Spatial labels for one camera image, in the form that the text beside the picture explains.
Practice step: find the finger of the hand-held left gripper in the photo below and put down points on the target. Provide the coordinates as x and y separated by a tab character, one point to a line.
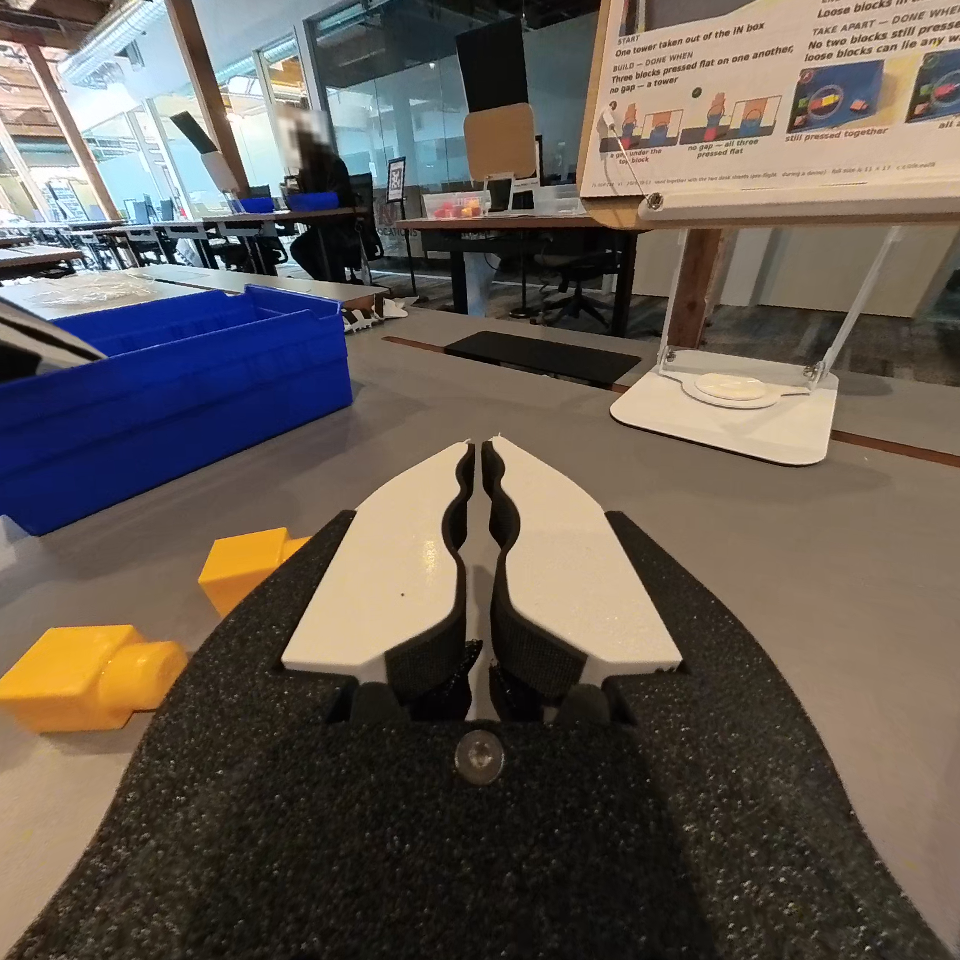
30	330

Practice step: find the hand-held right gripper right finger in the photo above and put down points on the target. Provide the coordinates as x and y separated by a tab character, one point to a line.
585	585

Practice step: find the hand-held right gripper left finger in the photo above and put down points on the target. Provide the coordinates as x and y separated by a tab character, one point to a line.
375	585

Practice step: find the yellow toy block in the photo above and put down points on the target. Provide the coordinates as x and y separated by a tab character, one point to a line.
67	675
240	570

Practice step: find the blue plastic bin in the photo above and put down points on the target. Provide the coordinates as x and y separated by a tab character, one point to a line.
187	420

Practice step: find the clear box of coloured blocks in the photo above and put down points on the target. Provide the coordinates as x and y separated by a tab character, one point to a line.
450	208

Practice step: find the clear plastic bag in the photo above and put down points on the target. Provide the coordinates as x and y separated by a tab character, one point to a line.
82	292

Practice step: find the white board stand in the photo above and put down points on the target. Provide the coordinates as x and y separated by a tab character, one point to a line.
720	435

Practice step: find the wooden column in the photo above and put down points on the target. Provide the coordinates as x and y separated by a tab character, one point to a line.
210	97
71	127

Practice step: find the black table mat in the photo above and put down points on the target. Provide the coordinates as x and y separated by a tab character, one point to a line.
540	358

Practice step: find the wooden desk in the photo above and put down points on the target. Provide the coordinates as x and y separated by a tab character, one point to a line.
510	223
247	217

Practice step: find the tilted black white panel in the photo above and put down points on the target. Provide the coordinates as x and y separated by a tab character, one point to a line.
221	172

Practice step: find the small blue bin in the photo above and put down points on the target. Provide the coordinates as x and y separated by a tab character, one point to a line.
313	202
255	205

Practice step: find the white plastic parts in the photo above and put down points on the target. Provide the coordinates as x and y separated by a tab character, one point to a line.
367	319

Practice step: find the black office chair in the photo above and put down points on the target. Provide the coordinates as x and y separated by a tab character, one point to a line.
577	274

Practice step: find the instruction sheet on white stand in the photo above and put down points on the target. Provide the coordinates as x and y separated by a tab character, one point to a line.
611	214

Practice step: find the black white printed sign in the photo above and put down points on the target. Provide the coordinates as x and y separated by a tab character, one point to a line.
397	178

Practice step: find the white clip bar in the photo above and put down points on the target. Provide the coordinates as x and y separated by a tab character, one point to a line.
787	210

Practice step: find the cork panel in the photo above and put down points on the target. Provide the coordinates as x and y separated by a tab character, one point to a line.
501	142

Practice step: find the printed instruction sheet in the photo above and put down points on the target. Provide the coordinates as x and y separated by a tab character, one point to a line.
750	90

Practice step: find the wooden post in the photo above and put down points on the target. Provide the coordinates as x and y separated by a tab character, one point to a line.
694	292

